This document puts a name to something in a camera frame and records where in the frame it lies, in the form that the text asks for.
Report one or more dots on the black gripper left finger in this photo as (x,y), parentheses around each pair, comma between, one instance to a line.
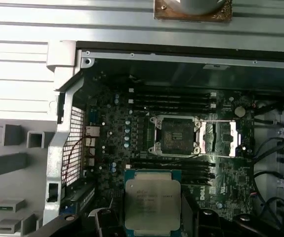
(107,224)

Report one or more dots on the metal socket cover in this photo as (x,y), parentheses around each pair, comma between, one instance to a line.
(235,138)

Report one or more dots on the CPU socket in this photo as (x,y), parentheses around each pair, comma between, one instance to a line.
(176,134)

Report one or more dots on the black expansion slot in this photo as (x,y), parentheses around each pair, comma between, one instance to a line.
(86,197)

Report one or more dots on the dark green motherboard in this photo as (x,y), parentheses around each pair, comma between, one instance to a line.
(230,177)

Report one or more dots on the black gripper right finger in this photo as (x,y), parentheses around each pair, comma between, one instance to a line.
(191,222)

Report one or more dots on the grey plastic parts rack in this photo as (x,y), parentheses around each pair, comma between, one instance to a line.
(8,177)

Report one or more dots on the CPU with silver top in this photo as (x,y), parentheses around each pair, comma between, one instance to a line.
(151,197)

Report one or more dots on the square brown base plate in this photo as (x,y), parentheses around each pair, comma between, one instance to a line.
(161,13)

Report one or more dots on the open PC case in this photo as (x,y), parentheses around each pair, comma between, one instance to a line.
(57,148)

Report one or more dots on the silver coin battery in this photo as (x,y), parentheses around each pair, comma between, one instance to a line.
(239,111)

